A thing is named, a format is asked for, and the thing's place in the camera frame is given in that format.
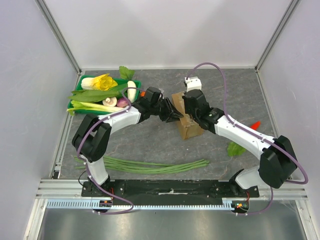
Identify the green bok choy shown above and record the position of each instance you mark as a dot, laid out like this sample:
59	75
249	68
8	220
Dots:
82	106

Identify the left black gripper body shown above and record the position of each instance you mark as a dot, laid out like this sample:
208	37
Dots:
165	110

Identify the green leafy vegetable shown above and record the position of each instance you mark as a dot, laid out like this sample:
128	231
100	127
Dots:
93	96

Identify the yellow napa cabbage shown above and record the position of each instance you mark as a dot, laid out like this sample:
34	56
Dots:
102	83

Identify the green long beans bunch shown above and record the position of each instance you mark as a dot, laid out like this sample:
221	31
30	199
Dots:
150	168

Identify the green leaf behind tray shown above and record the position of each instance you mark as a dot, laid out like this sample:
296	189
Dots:
126	73

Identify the green lettuce leaf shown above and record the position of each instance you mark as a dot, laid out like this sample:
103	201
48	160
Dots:
235	149

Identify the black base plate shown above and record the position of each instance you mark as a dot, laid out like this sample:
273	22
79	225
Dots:
135	189

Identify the white mushroom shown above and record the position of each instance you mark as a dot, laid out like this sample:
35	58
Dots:
110	102

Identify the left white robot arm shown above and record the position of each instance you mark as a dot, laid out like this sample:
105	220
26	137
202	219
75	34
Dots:
92	137

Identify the brown cardboard express box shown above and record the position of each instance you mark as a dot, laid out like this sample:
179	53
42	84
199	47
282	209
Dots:
187	127

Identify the green plastic tray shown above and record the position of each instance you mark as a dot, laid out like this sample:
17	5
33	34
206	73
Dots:
118	80

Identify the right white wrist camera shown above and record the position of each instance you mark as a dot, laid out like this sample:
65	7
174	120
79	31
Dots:
192	83

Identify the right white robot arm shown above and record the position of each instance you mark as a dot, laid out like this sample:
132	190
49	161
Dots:
275	165

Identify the white leek stalk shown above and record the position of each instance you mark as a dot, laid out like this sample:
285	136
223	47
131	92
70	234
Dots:
101	107

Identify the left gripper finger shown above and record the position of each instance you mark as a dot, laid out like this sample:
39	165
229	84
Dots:
172	117
169	107

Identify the white eggplant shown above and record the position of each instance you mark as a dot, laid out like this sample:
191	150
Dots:
131	91

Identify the white slotted cable duct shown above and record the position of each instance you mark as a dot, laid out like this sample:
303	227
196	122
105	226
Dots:
97	204

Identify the purple onion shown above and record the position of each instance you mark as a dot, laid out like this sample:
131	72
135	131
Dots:
122	103

